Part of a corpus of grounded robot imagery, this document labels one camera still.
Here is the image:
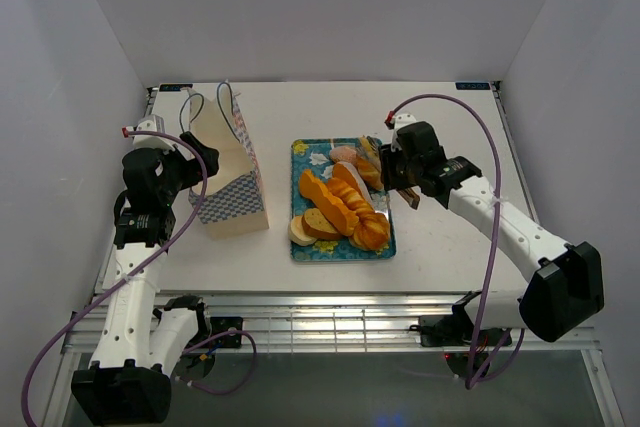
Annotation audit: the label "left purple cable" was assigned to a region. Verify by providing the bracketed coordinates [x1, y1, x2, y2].
[19, 130, 257, 427]

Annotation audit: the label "left blue corner label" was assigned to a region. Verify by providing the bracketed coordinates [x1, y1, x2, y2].
[158, 83, 193, 92]

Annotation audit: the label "fake croissant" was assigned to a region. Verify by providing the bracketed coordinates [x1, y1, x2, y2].
[356, 136, 384, 191]

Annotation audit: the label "white-edged fake bread slice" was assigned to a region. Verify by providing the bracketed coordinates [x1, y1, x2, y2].
[332, 161, 374, 206]

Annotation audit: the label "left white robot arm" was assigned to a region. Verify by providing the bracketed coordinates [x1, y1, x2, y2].
[71, 129, 219, 426]

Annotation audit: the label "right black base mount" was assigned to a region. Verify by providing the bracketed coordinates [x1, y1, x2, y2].
[409, 314, 506, 350]

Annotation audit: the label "blue checkered paper bag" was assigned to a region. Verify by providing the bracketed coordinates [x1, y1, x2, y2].
[185, 82, 269, 240]

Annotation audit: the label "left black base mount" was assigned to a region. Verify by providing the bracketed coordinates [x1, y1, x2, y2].
[206, 316, 244, 349]

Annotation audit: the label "right blue corner label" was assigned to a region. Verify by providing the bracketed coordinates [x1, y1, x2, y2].
[455, 82, 491, 91]

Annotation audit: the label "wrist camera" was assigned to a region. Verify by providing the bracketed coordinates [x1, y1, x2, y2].
[385, 111, 417, 152]
[122, 114, 176, 152]

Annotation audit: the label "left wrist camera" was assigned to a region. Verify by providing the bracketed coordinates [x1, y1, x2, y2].
[122, 114, 176, 152]

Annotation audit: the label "twisted braided fake bread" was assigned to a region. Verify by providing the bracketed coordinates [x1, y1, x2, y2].
[327, 178, 391, 251]

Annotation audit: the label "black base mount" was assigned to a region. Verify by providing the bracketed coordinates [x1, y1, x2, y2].
[206, 316, 244, 349]
[409, 314, 506, 350]

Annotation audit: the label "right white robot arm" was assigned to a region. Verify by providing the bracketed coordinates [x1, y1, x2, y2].
[379, 114, 604, 344]

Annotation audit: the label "teal floral tray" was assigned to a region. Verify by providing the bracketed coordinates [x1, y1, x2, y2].
[289, 137, 396, 262]

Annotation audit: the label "pink round fake bread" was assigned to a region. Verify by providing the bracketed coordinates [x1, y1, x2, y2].
[329, 145, 358, 165]

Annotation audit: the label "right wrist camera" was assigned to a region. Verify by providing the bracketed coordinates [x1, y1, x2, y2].
[385, 111, 417, 152]

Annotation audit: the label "pale round bread slice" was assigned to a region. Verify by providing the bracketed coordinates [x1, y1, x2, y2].
[288, 216, 317, 247]

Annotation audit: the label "brown baguette slice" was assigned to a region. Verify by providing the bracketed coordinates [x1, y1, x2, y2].
[301, 208, 343, 241]

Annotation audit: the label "orange long fake bread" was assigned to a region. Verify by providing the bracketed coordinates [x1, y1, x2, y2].
[298, 169, 359, 237]

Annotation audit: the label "metal tongs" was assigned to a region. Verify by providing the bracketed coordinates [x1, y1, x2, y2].
[367, 136, 420, 210]

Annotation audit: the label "aluminium frame rail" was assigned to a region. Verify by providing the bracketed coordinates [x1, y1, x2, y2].
[62, 293, 601, 354]

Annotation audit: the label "blue corner label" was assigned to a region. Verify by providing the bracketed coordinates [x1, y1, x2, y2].
[158, 83, 193, 92]
[455, 82, 491, 91]

